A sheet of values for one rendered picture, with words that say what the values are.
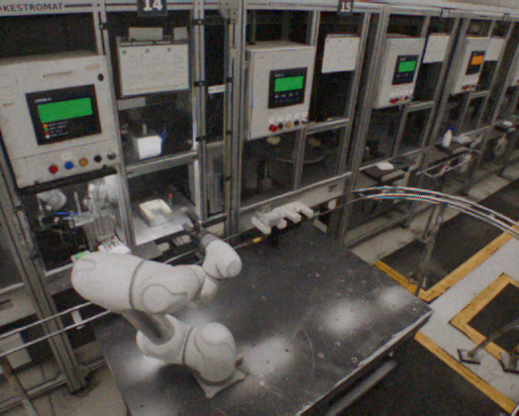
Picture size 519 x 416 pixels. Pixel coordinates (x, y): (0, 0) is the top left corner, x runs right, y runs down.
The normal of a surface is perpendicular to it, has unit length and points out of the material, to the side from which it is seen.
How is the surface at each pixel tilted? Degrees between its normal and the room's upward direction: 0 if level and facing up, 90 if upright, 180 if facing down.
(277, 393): 0
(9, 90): 90
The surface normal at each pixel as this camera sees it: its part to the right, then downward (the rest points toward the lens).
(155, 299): 0.01, 0.06
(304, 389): 0.05, -0.84
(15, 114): 0.59, 0.46
